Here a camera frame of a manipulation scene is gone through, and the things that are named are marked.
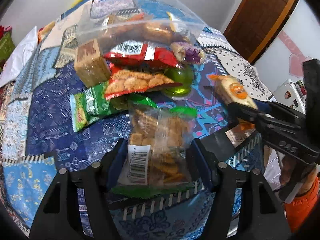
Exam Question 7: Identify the green jelly cup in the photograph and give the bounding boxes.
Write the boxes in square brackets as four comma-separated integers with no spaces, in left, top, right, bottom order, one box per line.
[162,64,194,99]

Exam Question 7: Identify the patchwork patterned bedspread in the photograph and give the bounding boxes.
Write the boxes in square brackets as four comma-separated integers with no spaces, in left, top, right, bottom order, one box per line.
[2,0,272,239]

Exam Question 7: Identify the clear bag fried crackers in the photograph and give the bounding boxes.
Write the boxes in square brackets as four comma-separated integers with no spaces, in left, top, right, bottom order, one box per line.
[99,12,150,43]

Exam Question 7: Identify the white stickered device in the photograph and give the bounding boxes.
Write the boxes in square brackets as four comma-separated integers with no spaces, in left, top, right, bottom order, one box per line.
[273,79,306,114]

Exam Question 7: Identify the purple coconut roll pack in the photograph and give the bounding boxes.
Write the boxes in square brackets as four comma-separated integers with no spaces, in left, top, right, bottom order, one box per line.
[170,42,206,64]

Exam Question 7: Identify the white pillow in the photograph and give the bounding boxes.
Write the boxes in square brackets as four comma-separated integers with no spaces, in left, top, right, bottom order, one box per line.
[1,26,38,87]

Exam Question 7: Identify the brown square cake snack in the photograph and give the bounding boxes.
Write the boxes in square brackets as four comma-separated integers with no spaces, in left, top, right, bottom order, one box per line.
[74,38,111,88]

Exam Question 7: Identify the green snack packet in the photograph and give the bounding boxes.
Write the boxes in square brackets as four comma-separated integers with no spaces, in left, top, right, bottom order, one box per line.
[69,81,128,132]

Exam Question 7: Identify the green edged cracker bag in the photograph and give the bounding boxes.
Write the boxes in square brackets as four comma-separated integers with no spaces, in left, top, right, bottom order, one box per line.
[112,101,197,199]

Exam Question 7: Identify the brown wooden door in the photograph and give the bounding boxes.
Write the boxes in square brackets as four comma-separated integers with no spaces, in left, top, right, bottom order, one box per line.
[223,0,298,64]

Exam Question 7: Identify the green storage box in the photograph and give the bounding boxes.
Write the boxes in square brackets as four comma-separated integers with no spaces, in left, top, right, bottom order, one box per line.
[0,33,15,62]

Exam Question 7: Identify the clear plastic storage bin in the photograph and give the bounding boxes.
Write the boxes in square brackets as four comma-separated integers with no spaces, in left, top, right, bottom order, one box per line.
[75,0,206,54]

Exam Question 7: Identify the person right hand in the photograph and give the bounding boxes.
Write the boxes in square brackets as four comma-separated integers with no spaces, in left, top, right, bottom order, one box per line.
[279,154,317,197]

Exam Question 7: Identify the red barcode snack bag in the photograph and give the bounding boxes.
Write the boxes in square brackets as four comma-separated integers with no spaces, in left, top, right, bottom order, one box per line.
[104,40,180,69]

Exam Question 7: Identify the round biscuit stack pack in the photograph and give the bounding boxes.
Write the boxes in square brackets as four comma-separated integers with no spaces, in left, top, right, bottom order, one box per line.
[142,22,173,44]

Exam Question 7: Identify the orange label cake pack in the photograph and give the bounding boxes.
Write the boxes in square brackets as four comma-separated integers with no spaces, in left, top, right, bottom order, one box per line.
[208,74,258,109]

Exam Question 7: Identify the red broad bean bag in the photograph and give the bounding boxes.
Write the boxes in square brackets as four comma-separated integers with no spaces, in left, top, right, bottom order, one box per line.
[104,64,182,100]

